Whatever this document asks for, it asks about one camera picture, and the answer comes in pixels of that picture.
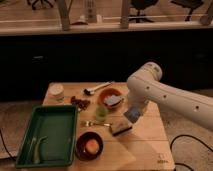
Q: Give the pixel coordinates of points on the grey blue gripper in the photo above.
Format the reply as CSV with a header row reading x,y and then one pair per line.
x,y
132,114

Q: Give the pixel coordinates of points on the grey blue sponge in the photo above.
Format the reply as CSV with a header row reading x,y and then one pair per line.
x,y
112,100

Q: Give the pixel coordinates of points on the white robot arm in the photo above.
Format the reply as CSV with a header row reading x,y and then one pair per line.
x,y
144,85

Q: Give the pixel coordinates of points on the green plastic cup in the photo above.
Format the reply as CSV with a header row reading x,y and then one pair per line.
x,y
101,113

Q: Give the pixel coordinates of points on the orange bowl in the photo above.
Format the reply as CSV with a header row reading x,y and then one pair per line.
x,y
108,92

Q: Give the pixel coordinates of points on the metal fork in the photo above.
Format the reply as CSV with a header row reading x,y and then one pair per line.
x,y
89,123

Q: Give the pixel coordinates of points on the dark dried chili pile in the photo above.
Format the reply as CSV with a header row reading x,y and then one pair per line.
x,y
81,104

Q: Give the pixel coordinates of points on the orange peach fruit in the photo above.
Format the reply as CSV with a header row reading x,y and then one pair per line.
x,y
92,146

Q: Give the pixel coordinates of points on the dark brown bowl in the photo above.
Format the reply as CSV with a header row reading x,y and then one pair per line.
x,y
80,149

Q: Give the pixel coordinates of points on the green plastic tray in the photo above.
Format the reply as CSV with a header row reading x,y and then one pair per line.
x,y
58,123

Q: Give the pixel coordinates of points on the green vegetable in tray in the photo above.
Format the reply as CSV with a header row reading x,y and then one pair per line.
x,y
36,154

